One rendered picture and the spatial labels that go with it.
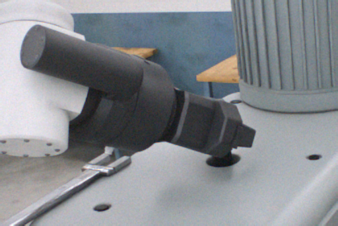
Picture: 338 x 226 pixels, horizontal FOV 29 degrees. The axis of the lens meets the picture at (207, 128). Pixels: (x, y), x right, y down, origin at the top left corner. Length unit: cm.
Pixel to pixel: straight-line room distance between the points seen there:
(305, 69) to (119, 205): 30
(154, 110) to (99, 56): 9
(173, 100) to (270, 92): 25
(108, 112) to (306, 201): 20
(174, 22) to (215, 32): 43
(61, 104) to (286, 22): 36
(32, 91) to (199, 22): 526
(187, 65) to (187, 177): 528
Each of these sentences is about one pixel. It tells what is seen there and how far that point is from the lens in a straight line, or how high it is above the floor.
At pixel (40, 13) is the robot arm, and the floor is 209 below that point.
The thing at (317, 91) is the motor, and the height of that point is 192.
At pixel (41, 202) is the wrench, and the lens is 67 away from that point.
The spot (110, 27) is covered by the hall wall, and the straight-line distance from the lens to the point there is 637.
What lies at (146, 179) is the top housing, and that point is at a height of 189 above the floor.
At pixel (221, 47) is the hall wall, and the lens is 570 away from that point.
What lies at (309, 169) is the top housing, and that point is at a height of 189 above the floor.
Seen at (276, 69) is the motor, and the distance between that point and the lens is 82.
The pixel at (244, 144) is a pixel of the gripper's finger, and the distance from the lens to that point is 69.
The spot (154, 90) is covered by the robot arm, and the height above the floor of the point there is 201.
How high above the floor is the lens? 217
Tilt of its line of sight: 20 degrees down
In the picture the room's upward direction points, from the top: 7 degrees counter-clockwise
